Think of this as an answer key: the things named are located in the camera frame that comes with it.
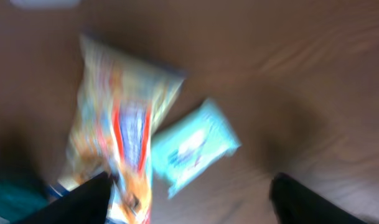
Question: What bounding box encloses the teal mouthwash bottle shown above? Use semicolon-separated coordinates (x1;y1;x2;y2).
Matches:
0;179;49;223

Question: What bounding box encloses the white barcode scanner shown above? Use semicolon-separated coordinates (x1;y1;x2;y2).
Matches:
10;0;81;9

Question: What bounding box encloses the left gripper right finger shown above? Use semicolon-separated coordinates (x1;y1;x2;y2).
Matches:
269;172;365;224

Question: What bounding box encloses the light green wet wipes pack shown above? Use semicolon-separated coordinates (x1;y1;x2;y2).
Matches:
151;98;241;198

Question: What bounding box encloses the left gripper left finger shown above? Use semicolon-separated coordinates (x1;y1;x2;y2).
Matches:
18;172;113;224

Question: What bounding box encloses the yellow snack bag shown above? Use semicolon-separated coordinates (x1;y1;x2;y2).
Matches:
51;35;184;223

